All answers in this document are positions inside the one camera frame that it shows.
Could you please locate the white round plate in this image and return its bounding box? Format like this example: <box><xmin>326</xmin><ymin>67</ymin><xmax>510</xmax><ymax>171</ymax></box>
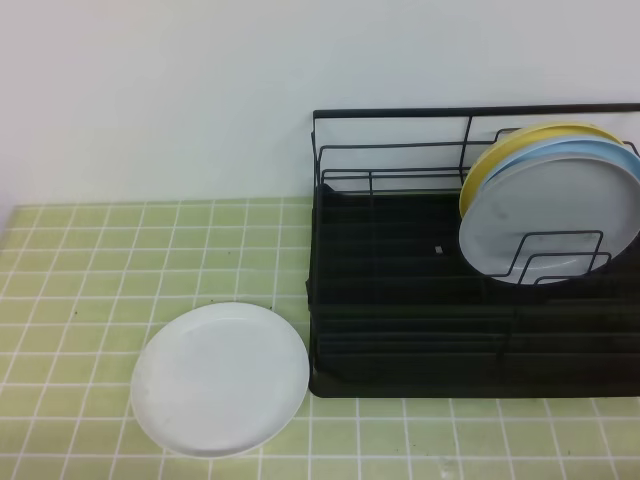
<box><xmin>130</xmin><ymin>302</ymin><xmax>310</xmax><ymax>458</ymax></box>

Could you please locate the yellow plate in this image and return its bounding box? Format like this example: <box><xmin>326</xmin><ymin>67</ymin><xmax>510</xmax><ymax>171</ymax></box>
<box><xmin>459</xmin><ymin>122</ymin><xmax>623</xmax><ymax>216</ymax></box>

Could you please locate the grey plate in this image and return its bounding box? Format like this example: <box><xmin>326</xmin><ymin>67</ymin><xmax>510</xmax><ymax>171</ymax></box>
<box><xmin>459</xmin><ymin>154</ymin><xmax>639</xmax><ymax>285</ymax></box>

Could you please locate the light blue plate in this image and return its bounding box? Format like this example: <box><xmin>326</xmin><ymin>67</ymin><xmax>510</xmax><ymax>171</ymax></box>
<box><xmin>480</xmin><ymin>135</ymin><xmax>639</xmax><ymax>189</ymax></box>

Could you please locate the black wire dish rack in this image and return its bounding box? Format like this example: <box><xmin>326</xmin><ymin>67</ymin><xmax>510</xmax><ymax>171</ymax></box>
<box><xmin>306</xmin><ymin>103</ymin><xmax>639</xmax><ymax>398</ymax></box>

